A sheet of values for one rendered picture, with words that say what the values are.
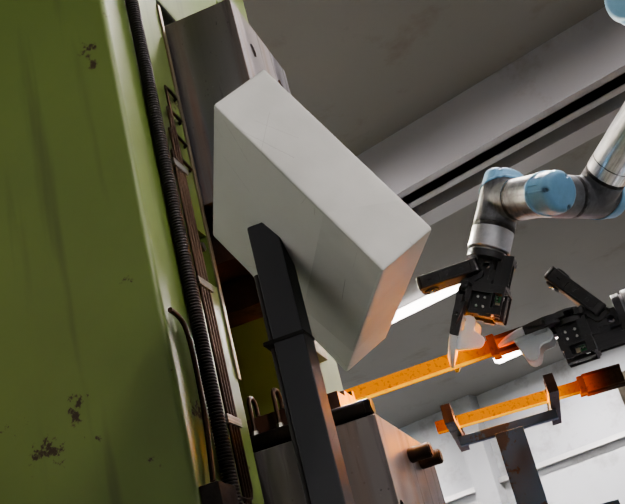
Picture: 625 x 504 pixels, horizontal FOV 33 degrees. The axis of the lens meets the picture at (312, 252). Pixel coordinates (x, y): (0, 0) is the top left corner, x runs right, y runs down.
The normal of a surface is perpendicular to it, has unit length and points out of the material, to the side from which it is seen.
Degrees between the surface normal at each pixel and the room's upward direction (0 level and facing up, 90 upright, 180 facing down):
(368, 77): 180
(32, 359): 90
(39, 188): 90
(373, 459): 90
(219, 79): 90
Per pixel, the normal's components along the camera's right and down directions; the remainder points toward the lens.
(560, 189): 0.51, -0.09
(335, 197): 0.09, -0.43
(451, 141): -0.62, -0.18
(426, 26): 0.23, 0.89
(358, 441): -0.33, -0.32
